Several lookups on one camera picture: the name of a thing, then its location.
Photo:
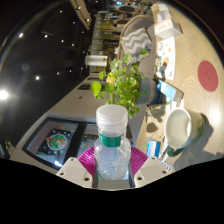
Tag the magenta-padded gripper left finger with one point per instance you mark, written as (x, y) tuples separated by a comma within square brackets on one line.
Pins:
[(73, 170)]

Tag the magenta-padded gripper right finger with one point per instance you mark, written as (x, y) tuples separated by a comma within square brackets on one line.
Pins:
[(151, 168)]

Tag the clear plastic bottle white cap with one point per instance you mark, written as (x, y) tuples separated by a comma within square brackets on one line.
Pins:
[(111, 156)]

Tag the flat blue and white box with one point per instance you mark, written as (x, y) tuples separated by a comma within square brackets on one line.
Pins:
[(153, 148)]

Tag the white and green mug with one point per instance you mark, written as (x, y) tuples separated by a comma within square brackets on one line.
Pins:
[(181, 128)]

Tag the small blue and white carton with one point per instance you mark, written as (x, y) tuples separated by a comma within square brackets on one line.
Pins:
[(170, 90)]

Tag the green potted plant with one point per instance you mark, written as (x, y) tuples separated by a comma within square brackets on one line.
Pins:
[(121, 85)]

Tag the ceiling spot lights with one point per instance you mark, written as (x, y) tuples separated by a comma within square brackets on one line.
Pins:
[(4, 94)]

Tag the flat round red coaster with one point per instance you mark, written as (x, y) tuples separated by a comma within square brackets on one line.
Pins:
[(208, 76)]

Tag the white round column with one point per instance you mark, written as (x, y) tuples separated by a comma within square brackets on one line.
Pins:
[(96, 60)]

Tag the grey chevron cushion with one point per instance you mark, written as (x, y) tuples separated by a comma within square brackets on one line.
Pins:
[(136, 41)]

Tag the white and orange carton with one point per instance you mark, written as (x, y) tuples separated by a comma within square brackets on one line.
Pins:
[(167, 29)]

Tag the grey curved sofa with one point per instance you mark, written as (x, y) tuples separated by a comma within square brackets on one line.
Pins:
[(136, 21)]

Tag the blue and white card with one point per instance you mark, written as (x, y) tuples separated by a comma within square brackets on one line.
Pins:
[(160, 13)]

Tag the dining chairs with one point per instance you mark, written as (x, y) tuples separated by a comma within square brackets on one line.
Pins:
[(128, 8)]

